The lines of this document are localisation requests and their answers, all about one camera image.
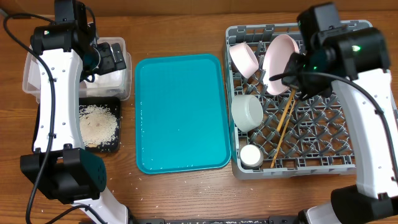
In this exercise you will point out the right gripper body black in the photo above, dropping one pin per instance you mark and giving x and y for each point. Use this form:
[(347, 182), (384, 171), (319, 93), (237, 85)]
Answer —
[(301, 74)]

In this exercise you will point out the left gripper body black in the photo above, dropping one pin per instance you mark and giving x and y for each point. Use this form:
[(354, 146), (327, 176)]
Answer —
[(107, 63)]

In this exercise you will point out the wooden chopstick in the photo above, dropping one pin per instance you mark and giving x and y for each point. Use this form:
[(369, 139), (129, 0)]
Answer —
[(290, 99), (283, 133)]

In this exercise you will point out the white round plate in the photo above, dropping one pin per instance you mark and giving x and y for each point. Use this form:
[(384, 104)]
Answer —
[(275, 61)]

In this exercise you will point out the pink bowl with rice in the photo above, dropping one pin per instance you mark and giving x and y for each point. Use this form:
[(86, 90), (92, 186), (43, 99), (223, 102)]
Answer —
[(244, 59)]

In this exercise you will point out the grey white bowl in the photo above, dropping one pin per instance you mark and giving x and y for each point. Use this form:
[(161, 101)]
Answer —
[(247, 112)]

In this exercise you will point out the white paper cup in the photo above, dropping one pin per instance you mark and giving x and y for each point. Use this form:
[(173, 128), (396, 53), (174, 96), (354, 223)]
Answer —
[(251, 157)]

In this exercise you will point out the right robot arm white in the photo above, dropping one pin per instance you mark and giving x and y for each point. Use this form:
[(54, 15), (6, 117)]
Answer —
[(354, 65)]

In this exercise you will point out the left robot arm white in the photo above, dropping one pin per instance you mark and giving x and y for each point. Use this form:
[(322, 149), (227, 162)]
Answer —
[(60, 167)]

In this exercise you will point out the black waste tray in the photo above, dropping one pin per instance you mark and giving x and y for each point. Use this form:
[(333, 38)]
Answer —
[(112, 105)]

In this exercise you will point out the grey plastic dishwasher rack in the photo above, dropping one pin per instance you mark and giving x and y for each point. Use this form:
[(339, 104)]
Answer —
[(316, 140)]

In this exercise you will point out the clear plastic bin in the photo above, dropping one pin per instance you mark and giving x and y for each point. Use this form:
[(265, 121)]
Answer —
[(116, 84)]

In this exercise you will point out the pile of rice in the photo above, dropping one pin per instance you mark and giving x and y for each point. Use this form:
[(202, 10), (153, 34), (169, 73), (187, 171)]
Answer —
[(98, 125)]

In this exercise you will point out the teal plastic tray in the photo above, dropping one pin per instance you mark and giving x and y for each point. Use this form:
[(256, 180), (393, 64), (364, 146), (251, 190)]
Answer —
[(181, 115)]

